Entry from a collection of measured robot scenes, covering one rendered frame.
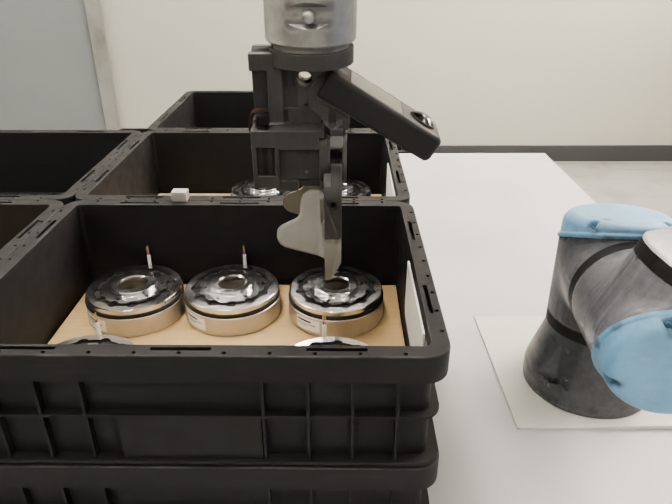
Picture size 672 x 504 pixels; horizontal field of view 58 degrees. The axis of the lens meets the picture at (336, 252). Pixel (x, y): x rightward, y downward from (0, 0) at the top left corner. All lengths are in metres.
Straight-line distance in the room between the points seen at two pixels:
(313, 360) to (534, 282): 0.66
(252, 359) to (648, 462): 0.47
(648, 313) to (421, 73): 3.22
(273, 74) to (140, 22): 3.28
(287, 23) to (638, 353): 0.39
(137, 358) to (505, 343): 0.55
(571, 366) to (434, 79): 3.08
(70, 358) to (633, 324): 0.45
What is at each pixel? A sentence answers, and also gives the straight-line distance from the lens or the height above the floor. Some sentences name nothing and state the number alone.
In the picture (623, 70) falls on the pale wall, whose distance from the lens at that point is 4.04.
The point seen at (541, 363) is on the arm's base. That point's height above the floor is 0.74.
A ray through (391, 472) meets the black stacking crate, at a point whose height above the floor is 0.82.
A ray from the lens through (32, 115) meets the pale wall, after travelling 4.10.
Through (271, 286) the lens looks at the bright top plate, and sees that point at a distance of 0.66.
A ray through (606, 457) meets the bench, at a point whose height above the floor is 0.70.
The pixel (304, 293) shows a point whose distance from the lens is 0.65.
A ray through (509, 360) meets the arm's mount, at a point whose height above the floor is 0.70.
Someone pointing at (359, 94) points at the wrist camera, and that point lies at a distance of 0.51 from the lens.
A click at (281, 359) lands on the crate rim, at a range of 0.44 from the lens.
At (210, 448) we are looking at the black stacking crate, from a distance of 0.51.
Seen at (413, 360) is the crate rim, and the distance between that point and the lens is 0.44.
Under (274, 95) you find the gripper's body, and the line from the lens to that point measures 0.52.
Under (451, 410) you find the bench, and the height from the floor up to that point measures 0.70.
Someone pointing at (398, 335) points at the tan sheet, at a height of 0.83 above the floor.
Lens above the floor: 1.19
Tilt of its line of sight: 27 degrees down
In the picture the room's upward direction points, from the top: straight up
